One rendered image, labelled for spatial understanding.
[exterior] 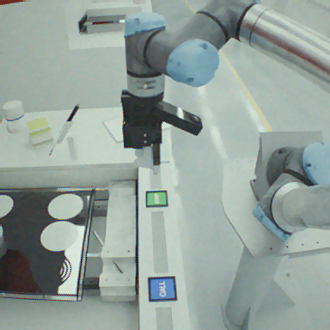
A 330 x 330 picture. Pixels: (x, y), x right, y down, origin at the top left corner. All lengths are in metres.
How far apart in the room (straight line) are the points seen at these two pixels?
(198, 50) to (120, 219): 0.55
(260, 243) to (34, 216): 0.64
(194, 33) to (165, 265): 0.46
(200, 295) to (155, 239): 1.05
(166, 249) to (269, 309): 1.12
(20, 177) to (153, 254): 0.52
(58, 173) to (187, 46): 0.62
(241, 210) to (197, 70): 0.61
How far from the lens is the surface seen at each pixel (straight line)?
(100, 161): 0.96
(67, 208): 0.93
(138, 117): 0.67
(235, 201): 1.05
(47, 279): 0.79
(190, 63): 0.49
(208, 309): 1.73
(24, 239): 0.89
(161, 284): 0.67
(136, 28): 0.58
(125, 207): 0.93
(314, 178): 0.80
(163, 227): 0.77
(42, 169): 1.00
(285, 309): 1.80
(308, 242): 0.99
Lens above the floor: 1.54
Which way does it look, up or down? 38 degrees down
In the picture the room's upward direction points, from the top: straight up
